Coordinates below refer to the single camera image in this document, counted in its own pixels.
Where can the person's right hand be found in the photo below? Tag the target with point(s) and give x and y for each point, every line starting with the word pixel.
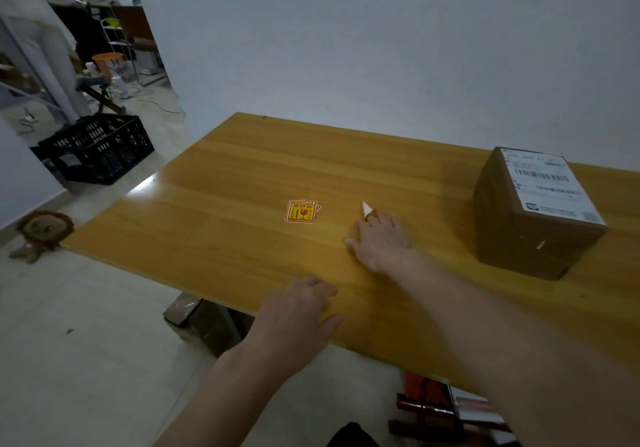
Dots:
pixel 382 244

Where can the person's left hand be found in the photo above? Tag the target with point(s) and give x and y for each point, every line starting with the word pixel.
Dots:
pixel 290 326

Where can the yellow red sticker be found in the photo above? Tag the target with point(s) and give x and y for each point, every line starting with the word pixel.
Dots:
pixel 367 208

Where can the pile of yellow red stickers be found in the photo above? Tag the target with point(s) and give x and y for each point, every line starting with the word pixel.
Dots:
pixel 300 211

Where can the brown cardboard box white label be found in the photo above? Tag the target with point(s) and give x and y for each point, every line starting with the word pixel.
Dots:
pixel 520 231

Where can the person's right forearm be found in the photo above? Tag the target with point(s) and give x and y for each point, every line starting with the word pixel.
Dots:
pixel 500 351

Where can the taped brown cardboard carton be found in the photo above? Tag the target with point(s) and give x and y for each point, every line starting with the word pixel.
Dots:
pixel 210 321

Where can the person's black trousers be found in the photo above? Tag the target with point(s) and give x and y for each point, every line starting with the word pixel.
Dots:
pixel 352 436

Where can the wooden table black legs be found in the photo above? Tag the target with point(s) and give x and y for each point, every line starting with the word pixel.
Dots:
pixel 225 201

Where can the red wooden stool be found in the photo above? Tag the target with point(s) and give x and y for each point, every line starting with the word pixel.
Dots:
pixel 425 411

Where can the white notebook red edge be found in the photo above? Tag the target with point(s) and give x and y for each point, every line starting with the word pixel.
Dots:
pixel 475 406

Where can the brown plush lion toy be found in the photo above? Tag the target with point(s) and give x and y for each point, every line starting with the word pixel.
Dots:
pixel 45 229

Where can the black plastic crate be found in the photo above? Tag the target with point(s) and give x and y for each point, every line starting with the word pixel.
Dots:
pixel 95 146

